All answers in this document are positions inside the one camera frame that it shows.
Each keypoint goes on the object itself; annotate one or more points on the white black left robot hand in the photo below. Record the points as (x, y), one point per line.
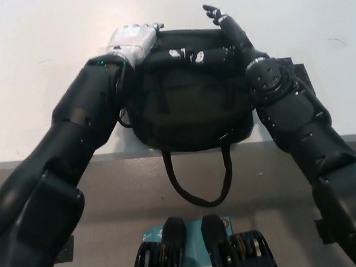
(133, 42)

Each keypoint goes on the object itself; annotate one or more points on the black soft travel bag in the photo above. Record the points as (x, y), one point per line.
(191, 108)

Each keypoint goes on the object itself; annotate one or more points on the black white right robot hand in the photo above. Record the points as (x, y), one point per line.
(235, 36)

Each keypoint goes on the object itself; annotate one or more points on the small black tape strip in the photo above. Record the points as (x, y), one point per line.
(302, 74)

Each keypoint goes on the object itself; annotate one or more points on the black teal robot torso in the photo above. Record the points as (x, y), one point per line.
(173, 254)

